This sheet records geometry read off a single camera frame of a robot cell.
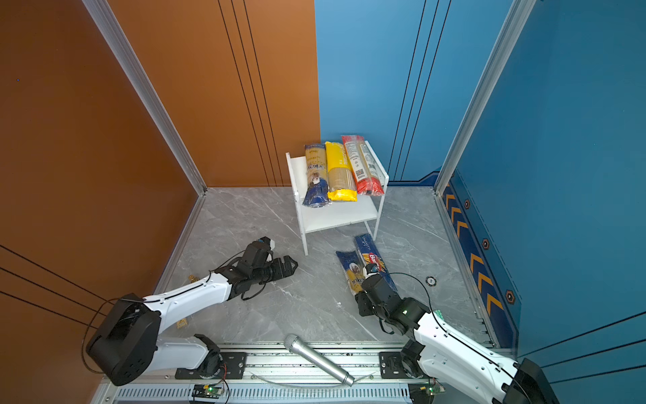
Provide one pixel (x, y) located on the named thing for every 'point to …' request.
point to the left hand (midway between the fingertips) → (291, 264)
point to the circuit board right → (424, 393)
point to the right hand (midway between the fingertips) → (360, 297)
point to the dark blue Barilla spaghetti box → (368, 254)
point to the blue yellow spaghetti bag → (353, 269)
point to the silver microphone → (299, 346)
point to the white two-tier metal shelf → (368, 208)
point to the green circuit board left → (209, 391)
